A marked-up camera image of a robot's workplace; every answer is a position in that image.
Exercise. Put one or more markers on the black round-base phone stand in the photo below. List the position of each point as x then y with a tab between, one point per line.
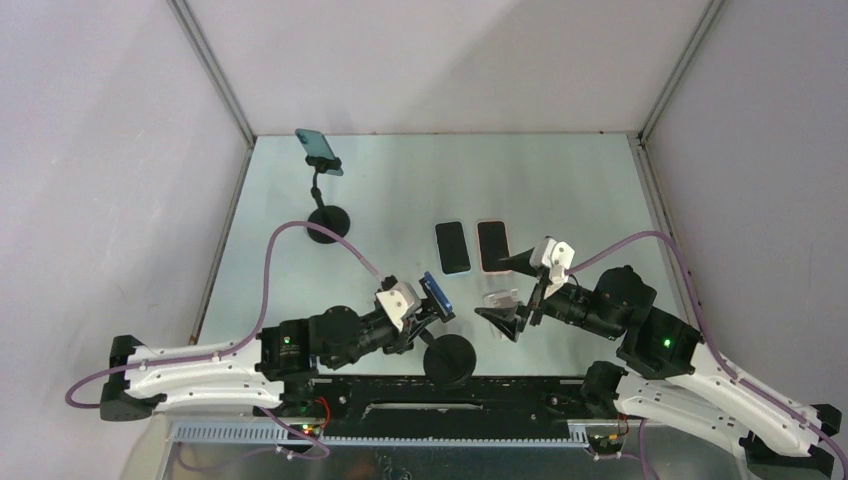
449	360

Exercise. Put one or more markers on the black gooseneck phone stand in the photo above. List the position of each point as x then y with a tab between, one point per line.
331	217

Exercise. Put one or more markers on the pink phone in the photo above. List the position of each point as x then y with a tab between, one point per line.
493	246

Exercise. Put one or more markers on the controller board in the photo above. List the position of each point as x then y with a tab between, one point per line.
608	445
307	434

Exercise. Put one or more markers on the left controller board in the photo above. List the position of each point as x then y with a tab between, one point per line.
307	434

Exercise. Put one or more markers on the white flat phone stand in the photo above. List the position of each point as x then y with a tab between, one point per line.
506	299

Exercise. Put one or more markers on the right controller board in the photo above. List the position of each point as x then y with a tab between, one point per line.
608	445

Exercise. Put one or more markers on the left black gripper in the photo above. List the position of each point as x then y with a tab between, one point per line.
400	339

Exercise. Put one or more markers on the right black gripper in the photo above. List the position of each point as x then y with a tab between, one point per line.
508	319

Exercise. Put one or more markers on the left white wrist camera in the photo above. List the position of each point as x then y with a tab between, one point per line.
399	303

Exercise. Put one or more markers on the teal phone on stand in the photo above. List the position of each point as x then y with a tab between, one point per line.
319	153

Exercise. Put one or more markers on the grey slotted cable duct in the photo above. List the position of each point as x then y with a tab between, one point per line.
264	433

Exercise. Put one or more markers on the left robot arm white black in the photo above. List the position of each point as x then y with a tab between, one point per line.
265	374

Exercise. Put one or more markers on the light blue phone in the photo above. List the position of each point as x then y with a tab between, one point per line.
452	248

